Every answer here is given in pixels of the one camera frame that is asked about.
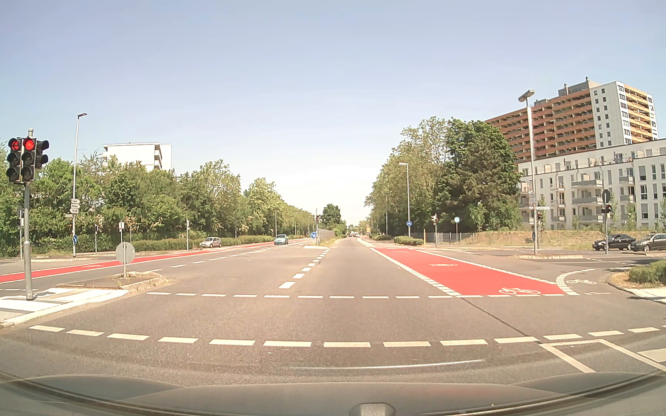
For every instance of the light blue car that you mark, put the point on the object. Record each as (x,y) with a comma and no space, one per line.
(281,239)

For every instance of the low green bushes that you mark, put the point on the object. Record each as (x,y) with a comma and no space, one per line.
(402,239)

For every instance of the green hedge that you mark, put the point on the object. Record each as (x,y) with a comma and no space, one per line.
(252,238)

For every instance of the grey asphalt road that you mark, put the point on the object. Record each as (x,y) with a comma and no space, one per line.
(339,318)

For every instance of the metal fence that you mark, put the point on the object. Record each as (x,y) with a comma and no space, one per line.
(451,237)

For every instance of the group of tall trees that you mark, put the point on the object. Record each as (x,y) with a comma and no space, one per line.
(454,179)

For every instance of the silver car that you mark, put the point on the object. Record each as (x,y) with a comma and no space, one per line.
(210,242)

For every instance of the car's own bonnet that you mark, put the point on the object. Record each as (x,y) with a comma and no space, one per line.
(333,398)

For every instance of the row of trees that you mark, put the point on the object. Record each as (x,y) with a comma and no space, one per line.
(136,202)

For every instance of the white flat-roofed building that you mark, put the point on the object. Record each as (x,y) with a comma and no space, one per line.
(139,155)

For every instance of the round sign seen from behind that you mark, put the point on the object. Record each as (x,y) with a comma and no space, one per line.
(125,253)

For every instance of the dry grass bank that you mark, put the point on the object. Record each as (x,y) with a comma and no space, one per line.
(552,238)

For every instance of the orange and white tower block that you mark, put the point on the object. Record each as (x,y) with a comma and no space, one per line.
(576,118)

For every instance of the traffic light with round sign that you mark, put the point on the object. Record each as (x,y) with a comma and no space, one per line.
(606,214)

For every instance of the white apartment building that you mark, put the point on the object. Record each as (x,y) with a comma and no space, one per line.
(610,185)

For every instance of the black car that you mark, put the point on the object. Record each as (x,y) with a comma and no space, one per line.
(614,242)

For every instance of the kerbed traffic island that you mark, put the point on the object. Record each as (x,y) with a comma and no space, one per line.
(49,300)

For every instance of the dark grey car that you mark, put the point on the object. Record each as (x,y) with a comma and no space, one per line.
(652,242)

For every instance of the low green bush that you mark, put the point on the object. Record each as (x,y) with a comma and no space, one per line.
(655,271)

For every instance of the lamp post with blue sign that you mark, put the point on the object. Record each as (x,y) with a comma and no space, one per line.
(407,196)

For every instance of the traffic light on thin post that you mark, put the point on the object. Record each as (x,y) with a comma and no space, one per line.
(435,225)

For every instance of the tall grey lamp post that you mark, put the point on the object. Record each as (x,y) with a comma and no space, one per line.
(531,173)

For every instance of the tall lamp post with signs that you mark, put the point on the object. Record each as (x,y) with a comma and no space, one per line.
(74,190)

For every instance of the traffic light on grey post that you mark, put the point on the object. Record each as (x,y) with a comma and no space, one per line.
(27,173)

